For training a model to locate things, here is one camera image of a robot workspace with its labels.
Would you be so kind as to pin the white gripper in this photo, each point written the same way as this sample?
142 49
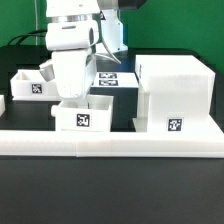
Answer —
74 72

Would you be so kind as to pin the white front drawer tray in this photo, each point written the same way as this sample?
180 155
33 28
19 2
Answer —
96 117

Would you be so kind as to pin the white drawer tray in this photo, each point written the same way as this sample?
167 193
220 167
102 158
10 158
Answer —
29 85
96 117

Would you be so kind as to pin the white drawer cabinet box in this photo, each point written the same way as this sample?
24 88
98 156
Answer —
174 95

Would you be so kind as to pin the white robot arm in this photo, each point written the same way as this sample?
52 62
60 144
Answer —
72 33

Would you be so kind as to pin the white marker tag plate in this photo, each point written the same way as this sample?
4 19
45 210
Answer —
115 80

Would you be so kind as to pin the white L-shaped fence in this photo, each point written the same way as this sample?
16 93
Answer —
114 144

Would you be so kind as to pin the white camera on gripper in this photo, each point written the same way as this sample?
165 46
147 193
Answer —
46 70

